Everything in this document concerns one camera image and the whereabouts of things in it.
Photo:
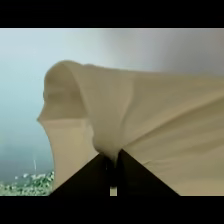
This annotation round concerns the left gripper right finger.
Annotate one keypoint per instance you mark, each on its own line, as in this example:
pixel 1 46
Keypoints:
pixel 140 180

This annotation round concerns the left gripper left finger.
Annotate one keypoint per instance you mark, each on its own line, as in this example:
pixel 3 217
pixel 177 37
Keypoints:
pixel 90 180

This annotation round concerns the white garment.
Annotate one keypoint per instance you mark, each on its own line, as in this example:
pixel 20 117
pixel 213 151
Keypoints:
pixel 160 126

